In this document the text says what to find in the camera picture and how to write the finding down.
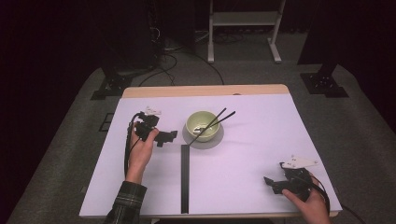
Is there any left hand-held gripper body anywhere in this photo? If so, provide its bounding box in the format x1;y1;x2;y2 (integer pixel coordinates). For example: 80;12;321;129
134;106;163;143

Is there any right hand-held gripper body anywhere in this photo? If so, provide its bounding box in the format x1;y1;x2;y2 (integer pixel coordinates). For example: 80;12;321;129
275;154;319;202

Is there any pale green bowl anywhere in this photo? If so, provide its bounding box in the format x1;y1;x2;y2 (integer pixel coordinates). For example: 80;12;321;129
185;110;220;143

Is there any black chopstick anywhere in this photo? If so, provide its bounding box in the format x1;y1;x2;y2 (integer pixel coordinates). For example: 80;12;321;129
188;107;228;147
180;144;184;215

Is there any person's left hand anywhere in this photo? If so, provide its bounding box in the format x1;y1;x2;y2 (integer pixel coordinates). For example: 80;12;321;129
125;128;160;185

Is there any person's right hand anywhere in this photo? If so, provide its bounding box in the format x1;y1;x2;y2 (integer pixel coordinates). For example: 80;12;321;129
281;175;332;224

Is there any white sheet table cover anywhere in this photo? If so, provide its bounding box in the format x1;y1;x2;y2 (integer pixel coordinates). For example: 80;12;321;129
78;93;343;217

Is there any round grey coaster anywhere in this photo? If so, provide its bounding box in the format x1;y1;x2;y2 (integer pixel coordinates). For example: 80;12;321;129
181;122;225;150

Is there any black stand base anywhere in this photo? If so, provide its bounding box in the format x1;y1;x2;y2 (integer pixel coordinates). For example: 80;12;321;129
299;63;349;99
90;66;134;101

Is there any wooden table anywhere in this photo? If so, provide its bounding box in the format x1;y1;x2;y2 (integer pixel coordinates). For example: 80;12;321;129
78;83;343;219

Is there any right hand-held gripper cable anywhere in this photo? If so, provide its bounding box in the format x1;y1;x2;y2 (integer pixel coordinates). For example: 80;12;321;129
298;174;368;224

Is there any black floor cable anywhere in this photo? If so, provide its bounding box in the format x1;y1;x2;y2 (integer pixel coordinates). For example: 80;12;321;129
138;52;179;87
183;50;225;86

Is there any metal spoon with black handle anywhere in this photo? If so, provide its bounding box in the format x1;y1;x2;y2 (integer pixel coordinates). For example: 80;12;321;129
192;110;236;136

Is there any white metal stand frame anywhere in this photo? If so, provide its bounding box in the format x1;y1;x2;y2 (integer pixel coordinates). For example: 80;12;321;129
207;0;287;64

